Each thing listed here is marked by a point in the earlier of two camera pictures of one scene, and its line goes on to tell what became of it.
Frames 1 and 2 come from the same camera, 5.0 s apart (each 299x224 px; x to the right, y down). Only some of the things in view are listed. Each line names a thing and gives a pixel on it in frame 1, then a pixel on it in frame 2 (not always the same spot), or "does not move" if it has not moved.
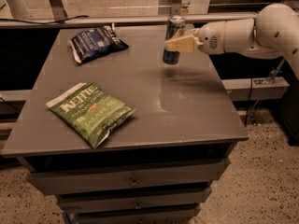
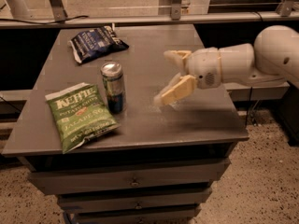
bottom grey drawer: (136, 215) does not move
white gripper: (210, 38) → (204, 67)
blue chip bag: (95, 43) does not move
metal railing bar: (106, 20) does not move
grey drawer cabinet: (156, 166) does not move
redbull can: (176, 25) → (112, 75)
